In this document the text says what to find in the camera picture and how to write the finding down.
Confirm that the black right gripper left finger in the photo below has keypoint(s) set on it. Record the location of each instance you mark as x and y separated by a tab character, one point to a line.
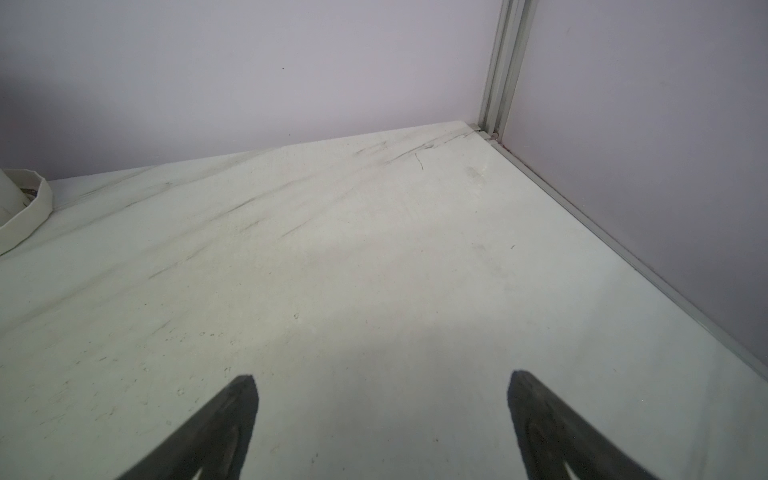
212	443

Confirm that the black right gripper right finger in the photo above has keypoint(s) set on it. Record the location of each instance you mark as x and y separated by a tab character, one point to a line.
555	442

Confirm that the white plant pot with saucer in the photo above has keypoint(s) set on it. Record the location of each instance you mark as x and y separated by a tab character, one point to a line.
26	203

